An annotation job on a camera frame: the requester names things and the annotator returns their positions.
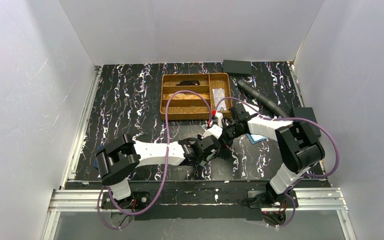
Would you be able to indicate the black box right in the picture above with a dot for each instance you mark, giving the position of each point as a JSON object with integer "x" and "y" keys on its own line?
{"x": 305, "y": 113}

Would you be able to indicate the aluminium frame rail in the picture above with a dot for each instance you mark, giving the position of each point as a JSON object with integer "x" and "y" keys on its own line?
{"x": 197, "y": 203}

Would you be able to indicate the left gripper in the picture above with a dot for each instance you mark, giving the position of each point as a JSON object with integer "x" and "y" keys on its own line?
{"x": 214, "y": 145}

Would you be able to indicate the black object in tray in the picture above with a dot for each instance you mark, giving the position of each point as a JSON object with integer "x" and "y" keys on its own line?
{"x": 188, "y": 83}

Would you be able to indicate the black flat box rear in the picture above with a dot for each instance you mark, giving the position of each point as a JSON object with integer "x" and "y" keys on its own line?
{"x": 237, "y": 67}

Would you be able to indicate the dark blue card holder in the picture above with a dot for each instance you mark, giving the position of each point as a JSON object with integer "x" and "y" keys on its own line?
{"x": 95, "y": 162}

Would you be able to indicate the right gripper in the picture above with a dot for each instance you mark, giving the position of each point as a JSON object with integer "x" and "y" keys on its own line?
{"x": 229, "y": 133}

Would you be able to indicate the woven brown organizer tray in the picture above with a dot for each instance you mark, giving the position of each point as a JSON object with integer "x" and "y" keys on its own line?
{"x": 196, "y": 109}

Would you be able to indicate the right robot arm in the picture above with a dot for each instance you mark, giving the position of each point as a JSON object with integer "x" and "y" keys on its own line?
{"x": 299, "y": 147}

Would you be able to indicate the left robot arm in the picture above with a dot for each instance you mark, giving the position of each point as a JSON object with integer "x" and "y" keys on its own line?
{"x": 118, "y": 159}

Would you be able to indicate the silver VIP card upper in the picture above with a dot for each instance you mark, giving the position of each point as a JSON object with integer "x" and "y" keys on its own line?
{"x": 218, "y": 93}

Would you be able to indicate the silver vip card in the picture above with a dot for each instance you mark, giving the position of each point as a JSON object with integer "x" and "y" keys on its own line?
{"x": 220, "y": 104}
{"x": 218, "y": 93}

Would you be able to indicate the tan cards in tray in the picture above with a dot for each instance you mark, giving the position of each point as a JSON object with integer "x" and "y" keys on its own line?
{"x": 189, "y": 96}

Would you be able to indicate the silver VIP card lower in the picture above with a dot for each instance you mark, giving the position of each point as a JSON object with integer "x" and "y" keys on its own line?
{"x": 220, "y": 104}

